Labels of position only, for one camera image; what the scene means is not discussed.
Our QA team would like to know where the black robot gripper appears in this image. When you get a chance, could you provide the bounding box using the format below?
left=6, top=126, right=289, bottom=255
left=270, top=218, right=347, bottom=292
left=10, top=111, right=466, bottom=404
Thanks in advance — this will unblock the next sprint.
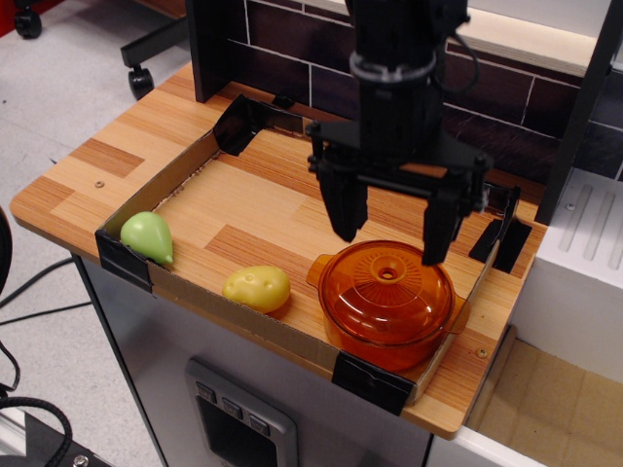
left=306, top=53, right=493, bottom=266

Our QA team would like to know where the orange transparent pot lid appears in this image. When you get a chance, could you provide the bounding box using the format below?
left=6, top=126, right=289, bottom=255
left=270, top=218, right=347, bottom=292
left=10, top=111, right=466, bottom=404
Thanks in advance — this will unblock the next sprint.
left=317, top=240, right=456, bottom=346

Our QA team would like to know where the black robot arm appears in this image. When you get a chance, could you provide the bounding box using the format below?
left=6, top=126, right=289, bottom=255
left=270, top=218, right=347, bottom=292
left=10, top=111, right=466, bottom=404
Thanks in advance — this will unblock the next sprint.
left=306, top=1, right=494, bottom=266

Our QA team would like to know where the orange transparent plastic pot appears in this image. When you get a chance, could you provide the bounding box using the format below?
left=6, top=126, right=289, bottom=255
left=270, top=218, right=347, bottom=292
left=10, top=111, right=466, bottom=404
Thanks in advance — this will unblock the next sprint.
left=307, top=247, right=471, bottom=373

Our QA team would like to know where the yellow toy potato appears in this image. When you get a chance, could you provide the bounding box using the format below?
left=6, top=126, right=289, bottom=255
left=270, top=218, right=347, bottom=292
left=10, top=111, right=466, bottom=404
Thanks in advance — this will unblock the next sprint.
left=222, top=266, right=291, bottom=313

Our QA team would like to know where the cardboard fence with black tape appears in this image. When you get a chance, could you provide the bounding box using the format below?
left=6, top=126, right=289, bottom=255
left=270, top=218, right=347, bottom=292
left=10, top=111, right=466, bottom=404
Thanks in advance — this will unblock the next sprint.
left=95, top=95, right=544, bottom=414

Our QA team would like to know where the white toy sink unit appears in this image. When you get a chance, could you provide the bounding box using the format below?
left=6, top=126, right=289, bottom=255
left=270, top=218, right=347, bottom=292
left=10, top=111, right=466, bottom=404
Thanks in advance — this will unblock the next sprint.
left=511, top=169, right=622, bottom=381

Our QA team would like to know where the wooden shelf board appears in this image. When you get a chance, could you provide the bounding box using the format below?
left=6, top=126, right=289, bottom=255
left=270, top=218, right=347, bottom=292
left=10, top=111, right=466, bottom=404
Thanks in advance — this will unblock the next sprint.
left=304, top=0, right=599, bottom=79

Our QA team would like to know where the green toy pear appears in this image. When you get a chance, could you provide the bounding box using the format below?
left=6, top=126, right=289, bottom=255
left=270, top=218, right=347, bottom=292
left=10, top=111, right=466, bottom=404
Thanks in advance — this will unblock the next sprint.
left=120, top=211, right=173, bottom=265

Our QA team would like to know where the grey toy oven panel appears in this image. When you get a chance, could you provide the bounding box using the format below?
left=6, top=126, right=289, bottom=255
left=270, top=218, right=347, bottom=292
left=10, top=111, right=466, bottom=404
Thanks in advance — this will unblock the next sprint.
left=185, top=359, right=299, bottom=467

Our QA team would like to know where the black office chair base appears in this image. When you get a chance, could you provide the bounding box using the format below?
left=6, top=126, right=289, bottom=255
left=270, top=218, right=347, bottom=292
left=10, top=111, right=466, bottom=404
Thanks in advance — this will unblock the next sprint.
left=121, top=17, right=188, bottom=100

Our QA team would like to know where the black caster wheel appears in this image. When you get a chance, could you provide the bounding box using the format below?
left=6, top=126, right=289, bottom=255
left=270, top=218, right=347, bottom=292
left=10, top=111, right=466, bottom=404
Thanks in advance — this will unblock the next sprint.
left=14, top=0, right=43, bottom=39

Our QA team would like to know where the black floor cable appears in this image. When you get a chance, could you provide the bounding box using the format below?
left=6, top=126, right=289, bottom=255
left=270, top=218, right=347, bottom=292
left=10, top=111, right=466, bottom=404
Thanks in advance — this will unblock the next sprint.
left=0, top=256, right=93, bottom=326

